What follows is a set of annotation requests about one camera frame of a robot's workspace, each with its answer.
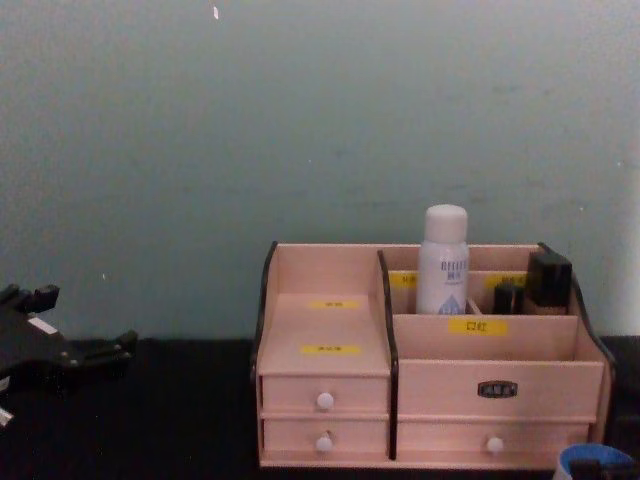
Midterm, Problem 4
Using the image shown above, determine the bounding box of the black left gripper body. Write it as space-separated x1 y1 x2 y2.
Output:
0 298 87 397

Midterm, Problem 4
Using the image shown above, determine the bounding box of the black table cloth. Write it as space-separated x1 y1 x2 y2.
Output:
0 336 640 480

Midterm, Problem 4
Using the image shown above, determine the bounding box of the small wooden drawer, white knob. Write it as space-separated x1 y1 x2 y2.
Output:
260 375 392 415
261 416 391 455

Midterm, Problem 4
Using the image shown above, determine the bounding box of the white spray bottle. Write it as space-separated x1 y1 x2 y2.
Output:
416 203 472 317

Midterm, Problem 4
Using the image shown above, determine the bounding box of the wide wooden drawer, white knob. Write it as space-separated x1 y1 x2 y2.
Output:
396 421 592 460

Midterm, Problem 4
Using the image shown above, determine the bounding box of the pale wooden desk organizer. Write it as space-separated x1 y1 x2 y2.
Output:
249 240 616 472

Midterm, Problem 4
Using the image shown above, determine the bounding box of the small black lipstick tube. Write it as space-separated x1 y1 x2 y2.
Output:
492 281 527 317

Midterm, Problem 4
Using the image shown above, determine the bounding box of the tall black cosmetic bottle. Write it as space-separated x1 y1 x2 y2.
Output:
526 251 574 318

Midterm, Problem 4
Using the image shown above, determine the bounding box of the blue and white round container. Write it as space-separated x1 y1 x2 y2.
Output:
556 443 637 480

